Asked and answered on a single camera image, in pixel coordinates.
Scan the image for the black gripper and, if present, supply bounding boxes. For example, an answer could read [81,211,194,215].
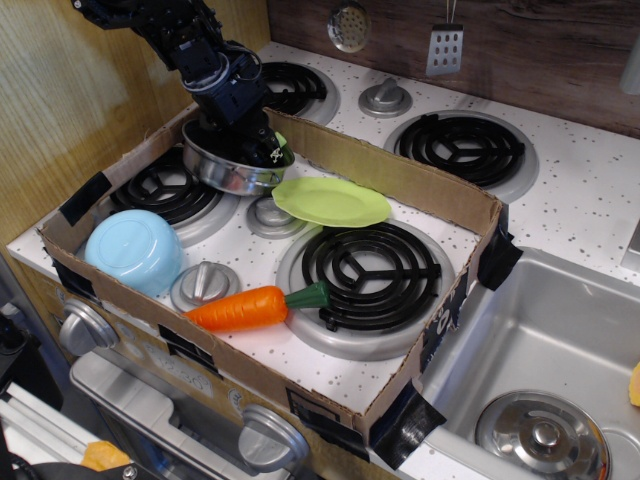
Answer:
[185,52,293,166]

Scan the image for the small steel pan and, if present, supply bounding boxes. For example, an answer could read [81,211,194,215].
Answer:
[182,122,295,196]

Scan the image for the green toy broccoli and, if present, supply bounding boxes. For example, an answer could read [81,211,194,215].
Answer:
[275,131,288,148]

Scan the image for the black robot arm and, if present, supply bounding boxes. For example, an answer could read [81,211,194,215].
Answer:
[72,1,294,168]

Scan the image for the back left black burner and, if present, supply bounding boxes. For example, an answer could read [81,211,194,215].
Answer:
[261,62,341,125]

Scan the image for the black burner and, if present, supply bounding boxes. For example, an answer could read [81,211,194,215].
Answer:
[276,220,456,361]
[384,110,539,204]
[97,144,239,248]
[261,62,341,125]

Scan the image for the silver stovetop knob centre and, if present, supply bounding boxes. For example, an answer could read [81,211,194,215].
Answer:
[246,196,307,240]

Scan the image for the silver stovetop knob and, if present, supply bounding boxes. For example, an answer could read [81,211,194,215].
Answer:
[358,78,413,118]
[246,196,307,240]
[170,261,240,312]

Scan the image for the brown cardboard fence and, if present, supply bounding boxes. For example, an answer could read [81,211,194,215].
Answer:
[37,93,524,470]

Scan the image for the front left black burner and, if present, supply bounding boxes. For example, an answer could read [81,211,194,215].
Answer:
[97,144,239,248]

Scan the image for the light green plastic plate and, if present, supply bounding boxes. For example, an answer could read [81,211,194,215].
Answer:
[272,177,391,228]

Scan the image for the silver stovetop knob back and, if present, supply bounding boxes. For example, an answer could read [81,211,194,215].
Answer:
[358,78,413,118]

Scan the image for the silver stovetop knob front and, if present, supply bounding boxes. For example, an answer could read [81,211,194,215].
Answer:
[170,261,240,312]

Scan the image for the light blue upturned bowl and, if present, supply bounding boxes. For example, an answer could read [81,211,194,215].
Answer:
[84,210,183,297]

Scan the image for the hanging steel strainer spoon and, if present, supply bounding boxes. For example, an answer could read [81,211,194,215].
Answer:
[327,1,371,54]

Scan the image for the orange toy carrot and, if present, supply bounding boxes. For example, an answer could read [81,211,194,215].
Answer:
[184,281,330,333]

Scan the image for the front right black burner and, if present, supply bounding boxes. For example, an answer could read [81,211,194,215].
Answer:
[276,220,456,361]

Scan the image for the hanging steel slotted spatula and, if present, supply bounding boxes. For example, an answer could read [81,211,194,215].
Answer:
[425,0,464,77]

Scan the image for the back right black burner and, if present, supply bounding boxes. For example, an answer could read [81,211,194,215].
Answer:
[384,110,539,204]

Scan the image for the left silver oven knob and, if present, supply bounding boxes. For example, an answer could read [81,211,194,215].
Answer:
[59,299,119,356]

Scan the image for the silver oven knob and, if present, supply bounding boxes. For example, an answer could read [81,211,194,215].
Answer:
[59,299,119,356]
[238,404,310,473]

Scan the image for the right silver oven knob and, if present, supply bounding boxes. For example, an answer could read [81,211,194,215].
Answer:
[238,404,310,473]

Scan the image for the orange object bottom left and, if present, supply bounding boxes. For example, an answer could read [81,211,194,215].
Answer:
[80,440,131,472]

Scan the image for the stainless steel sink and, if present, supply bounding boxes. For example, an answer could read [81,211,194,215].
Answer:
[422,249,639,479]

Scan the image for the steel pot lid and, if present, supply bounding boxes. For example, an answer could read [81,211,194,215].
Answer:
[474,390,611,479]

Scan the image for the orange object in sink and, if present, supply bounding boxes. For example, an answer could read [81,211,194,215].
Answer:
[628,363,640,407]

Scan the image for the silver oven door handle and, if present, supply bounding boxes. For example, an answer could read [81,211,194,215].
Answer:
[70,353,293,479]

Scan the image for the black cable bottom left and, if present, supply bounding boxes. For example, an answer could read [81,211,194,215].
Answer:
[0,452,36,480]

